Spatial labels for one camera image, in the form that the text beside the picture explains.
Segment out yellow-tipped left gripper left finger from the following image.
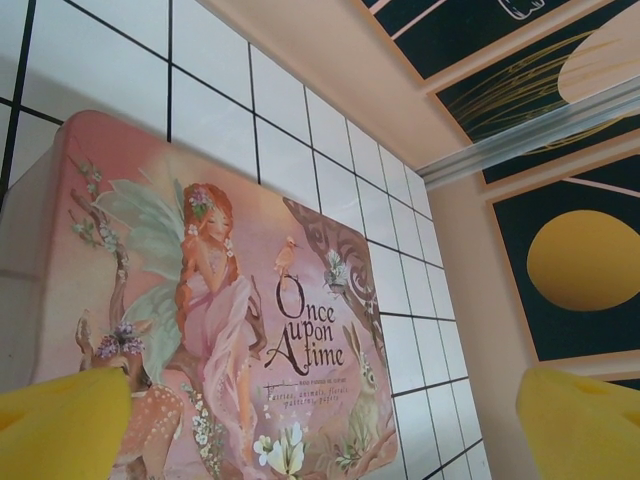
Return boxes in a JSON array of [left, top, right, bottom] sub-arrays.
[[0, 367, 134, 480]]

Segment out aluminium corner post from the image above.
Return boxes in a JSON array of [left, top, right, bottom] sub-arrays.
[[417, 94, 640, 190]]

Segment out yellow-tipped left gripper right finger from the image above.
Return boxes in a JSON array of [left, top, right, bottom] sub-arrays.
[[517, 367, 640, 480]]

